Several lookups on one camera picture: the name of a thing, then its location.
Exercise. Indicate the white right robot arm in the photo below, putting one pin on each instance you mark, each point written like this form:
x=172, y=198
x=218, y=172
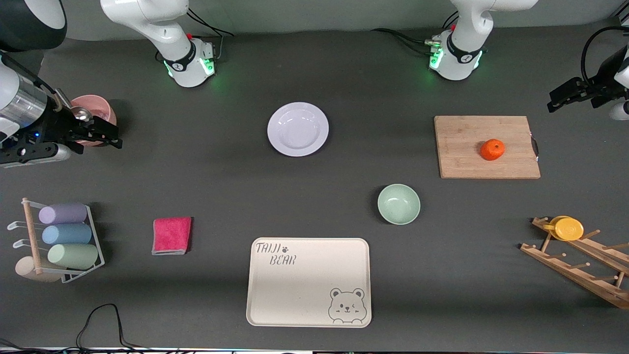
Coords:
x=162, y=29

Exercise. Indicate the beige cup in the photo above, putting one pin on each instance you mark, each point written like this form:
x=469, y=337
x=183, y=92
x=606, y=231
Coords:
x=24, y=269

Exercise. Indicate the yellow cup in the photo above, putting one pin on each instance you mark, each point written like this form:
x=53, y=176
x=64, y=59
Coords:
x=569, y=229

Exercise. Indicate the wooden peg drying rack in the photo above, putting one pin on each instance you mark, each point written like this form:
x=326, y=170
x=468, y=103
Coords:
x=580, y=278

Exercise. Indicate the purple cup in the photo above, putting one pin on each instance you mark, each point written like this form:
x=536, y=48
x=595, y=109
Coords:
x=63, y=214

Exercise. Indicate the pink folded cloth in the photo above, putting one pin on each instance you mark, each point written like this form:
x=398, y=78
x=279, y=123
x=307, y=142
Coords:
x=171, y=235

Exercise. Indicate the white round plate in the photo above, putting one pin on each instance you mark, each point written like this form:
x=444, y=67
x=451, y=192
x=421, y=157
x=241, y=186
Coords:
x=298, y=129

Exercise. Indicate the metal scoop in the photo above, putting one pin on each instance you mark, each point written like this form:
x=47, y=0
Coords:
x=82, y=114

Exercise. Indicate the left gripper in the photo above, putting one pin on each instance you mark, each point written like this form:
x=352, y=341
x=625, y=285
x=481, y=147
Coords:
x=591, y=90

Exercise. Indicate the green cup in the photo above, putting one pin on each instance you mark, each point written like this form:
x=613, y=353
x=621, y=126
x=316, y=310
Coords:
x=72, y=256

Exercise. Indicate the wooden cutting board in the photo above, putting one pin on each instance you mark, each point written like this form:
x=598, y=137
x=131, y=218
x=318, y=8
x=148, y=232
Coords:
x=462, y=147

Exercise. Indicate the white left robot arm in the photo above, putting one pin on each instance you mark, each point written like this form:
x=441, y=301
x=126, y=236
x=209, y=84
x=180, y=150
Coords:
x=464, y=49

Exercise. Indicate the blue cup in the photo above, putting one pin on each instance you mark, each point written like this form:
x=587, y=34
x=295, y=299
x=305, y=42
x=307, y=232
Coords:
x=67, y=234

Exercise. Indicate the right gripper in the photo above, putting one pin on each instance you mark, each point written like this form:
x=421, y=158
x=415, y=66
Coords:
x=50, y=124

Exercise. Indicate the cream bear print tray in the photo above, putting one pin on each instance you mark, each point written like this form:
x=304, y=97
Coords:
x=295, y=290

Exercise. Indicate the light green bowl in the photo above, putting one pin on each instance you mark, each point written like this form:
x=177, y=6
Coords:
x=398, y=204

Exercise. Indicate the wooden rack rod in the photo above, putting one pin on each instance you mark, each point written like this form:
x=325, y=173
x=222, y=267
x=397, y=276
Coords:
x=32, y=236

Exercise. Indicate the pink bowl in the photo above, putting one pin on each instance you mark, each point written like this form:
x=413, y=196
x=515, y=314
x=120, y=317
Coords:
x=103, y=110

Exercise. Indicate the orange fruit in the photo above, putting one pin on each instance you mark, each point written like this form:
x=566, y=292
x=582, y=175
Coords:
x=492, y=150

